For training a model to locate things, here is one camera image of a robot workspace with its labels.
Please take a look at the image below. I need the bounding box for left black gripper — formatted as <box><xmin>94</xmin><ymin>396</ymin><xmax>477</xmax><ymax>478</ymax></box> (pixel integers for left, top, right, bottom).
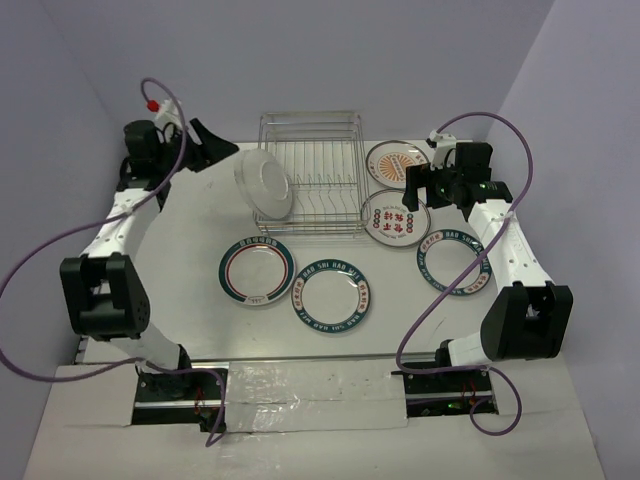
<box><xmin>153</xmin><ymin>118</ymin><xmax>237</xmax><ymax>176</ymax></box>

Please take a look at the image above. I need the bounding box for orange sunburst plate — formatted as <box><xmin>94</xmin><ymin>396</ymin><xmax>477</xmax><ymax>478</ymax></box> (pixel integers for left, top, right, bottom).
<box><xmin>365</xmin><ymin>140</ymin><xmax>429</xmax><ymax>189</ymax></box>

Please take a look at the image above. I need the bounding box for red character plate green rim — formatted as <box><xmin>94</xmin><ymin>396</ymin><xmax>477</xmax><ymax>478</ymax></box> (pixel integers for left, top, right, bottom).
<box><xmin>361</xmin><ymin>189</ymin><xmax>432</xmax><ymax>248</ymax></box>

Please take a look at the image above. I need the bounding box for teal lettered rim plate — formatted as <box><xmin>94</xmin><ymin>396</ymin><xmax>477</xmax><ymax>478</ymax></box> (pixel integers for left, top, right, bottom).
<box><xmin>416</xmin><ymin>229</ymin><xmax>492</xmax><ymax>297</ymax></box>
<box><xmin>291</xmin><ymin>259</ymin><xmax>372</xmax><ymax>335</ymax></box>

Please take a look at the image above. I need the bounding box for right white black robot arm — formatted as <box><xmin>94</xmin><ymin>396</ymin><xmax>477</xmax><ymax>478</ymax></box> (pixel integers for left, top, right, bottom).
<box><xmin>403</xmin><ymin>139</ymin><xmax>573</xmax><ymax>391</ymax></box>

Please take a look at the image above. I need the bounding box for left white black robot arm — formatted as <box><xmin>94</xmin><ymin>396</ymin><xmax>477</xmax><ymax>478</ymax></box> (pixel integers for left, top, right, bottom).
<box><xmin>60</xmin><ymin>119</ymin><xmax>239</xmax><ymax>399</ymax></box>

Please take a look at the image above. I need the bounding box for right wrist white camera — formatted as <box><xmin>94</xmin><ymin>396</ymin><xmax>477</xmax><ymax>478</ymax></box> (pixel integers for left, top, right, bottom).
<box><xmin>426</xmin><ymin>129</ymin><xmax>457</xmax><ymax>169</ymax></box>

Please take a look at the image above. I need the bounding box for wrist white camera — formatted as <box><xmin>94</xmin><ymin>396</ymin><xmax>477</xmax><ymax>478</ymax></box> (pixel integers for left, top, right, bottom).
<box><xmin>426</xmin><ymin>129</ymin><xmax>457</xmax><ymax>169</ymax></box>
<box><xmin>146</xmin><ymin>99</ymin><xmax>183</xmax><ymax>129</ymax></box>

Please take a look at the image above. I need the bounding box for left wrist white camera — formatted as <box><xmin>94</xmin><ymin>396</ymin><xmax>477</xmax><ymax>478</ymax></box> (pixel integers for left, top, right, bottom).
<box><xmin>146</xmin><ymin>99</ymin><xmax>183</xmax><ymax>129</ymax></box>

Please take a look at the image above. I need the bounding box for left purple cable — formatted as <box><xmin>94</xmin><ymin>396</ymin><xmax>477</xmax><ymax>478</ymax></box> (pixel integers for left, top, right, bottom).
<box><xmin>0</xmin><ymin>78</ymin><xmax>230</xmax><ymax>447</ymax></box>

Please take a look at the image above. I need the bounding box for purple cable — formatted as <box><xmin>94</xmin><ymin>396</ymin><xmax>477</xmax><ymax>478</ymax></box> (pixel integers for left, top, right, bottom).
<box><xmin>0</xmin><ymin>78</ymin><xmax>230</xmax><ymax>447</ymax></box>
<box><xmin>394</xmin><ymin>112</ymin><xmax>534</xmax><ymax>437</ymax></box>

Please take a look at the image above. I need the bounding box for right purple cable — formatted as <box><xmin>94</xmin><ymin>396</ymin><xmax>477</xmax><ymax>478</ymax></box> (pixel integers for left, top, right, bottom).
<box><xmin>394</xmin><ymin>112</ymin><xmax>534</xmax><ymax>437</ymax></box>

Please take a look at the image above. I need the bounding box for silver wire dish rack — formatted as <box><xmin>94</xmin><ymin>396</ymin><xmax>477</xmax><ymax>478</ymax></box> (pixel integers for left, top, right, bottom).
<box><xmin>254</xmin><ymin>111</ymin><xmax>371</xmax><ymax>236</ymax></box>

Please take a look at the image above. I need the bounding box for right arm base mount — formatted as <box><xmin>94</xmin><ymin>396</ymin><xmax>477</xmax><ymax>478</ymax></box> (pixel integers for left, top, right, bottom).
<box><xmin>391</xmin><ymin>370</ymin><xmax>498</xmax><ymax>418</ymax></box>

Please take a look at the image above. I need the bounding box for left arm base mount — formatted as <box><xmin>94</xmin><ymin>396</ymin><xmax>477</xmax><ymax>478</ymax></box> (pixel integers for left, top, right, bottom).
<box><xmin>131</xmin><ymin>368</ymin><xmax>226</xmax><ymax>433</ymax></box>

